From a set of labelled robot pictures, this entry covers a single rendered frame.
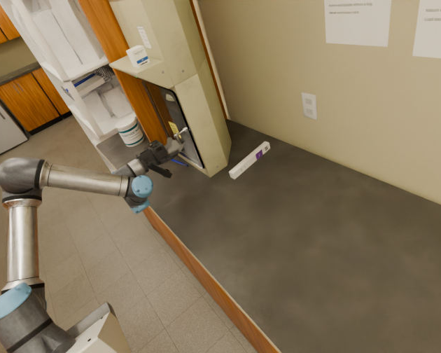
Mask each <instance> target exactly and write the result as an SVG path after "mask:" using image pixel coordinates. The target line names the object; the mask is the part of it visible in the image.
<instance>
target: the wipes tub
mask: <svg viewBox="0 0 441 353"><path fill-rule="evenodd" d="M115 127H116V129H117V131H118V133H119V134H120V136H121V137H122V140H123V141H124V143H125V144H126V146H128V147H133V146H136V145H138V144H140V143H141V142H142V141H143V140H144V135H143V133H142V131H141V129H140V127H139V125H138V123H137V121H136V119H135V117H133V116H128V117H126V118H123V119H121V120H119V121H118V122H117V123H116V124H115Z"/></svg>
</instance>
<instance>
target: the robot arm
mask: <svg viewBox="0 0 441 353"><path fill-rule="evenodd" d="M181 142H182V144H181V145H180V144H179V143H178V142H177V141H176V140H173V139H172V138H171V137H168V138H167V144H166V145H163V144H162V143H160V142H159V141H158V140H154V141H152V142H151V143H149V144H147V145H146V150H145V151H143V152H141V153H136V154H135V155H136V157H137V159H134V160H133V161H131V162H129V163H127V164H126V165H124V166H122V167H121V168H120V169H117V170H116V171H114V172H112V173H111V174H109V173H104V172H96V171H92V170H87V169H78V168H74V167H66V166H61V165H54V164H50V163H49V162H48V161H47V160H43V159H38V158H29V157H13V158H9V159H7V160H5V161H3V162H2V163H1V164H0V186H1V188H2V206H3V207H5V208H6V209H7V210H8V230H7V284H6V285H5V287H4V288H2V290H1V296H0V342H1V344H2V345H3V347H4V348H5V350H6V351H7V353H66V352H67V351H68V350H69V349H70V348H71V347H72V346H73V345H74V344H75V343H76V340H75V339H74V337H73V336H72V335H71V334H70V333H68V332H66V331H65V330H64V329H62V328H60V327H59V326H58V325H56V324H55V323H54V321H53V320H52V319H51V318H50V316H49V314H48V313H47V312H46V310H47V301H46V299H45V282H44V281H43V280H41V279H40V278H39V243H38V216H37V208H38V207H39V206H40V205H41V204H42V192H43V188H44V187H46V186H47V187H53V188H63V189H68V190H74V191H83V192H89V193H98V194H104V195H114V196H119V197H123V198H124V200H125V202H126V203H127V204H128V205H129V208H130V209H131V210H132V211H133V212H134V213H135V214H138V213H140V212H142V211H143V210H144V209H146V208H147V207H148V206H149V205H150V202H149V200H148V196H149V195H150V194H151V193H152V190H153V182H152V180H151V179H150V178H149V177H148V176H144V175H145V174H146V173H147V172H148V171H149V169H151V170H153V171H155V172H157V173H159V174H161V175H162V176H163V177H167V178H169V179H170V178H171V176H172V173H171V172H170V171H169V170H168V169H164V168H162V167H160V166H158V165H162V164H164V163H166V162H168V161H169V160H171V159H173V158H175V157H176V156H177V155H178V154H179V152H180V151H181V150H182V148H183V147H184V146H185V144H186V143H185V142H184V143H183V141H181ZM144 149H145V148H144ZM168 153H169V154H168ZM148 168H149V169H148Z"/></svg>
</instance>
